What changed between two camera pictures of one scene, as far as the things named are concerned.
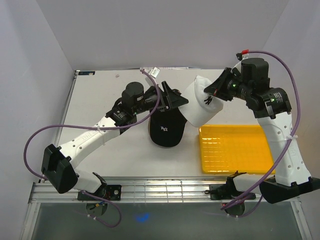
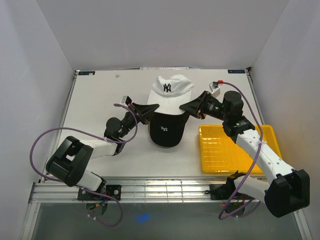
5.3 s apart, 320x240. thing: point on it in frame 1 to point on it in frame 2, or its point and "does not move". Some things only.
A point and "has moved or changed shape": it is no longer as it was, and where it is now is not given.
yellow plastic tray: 227,149 does not move
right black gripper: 216,87 to 197,106
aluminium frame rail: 138,189 does not move
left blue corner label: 85,73 does not move
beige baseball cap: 167,147 does not move
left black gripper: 170,99 to 144,111
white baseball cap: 202,106 has moved or changed shape
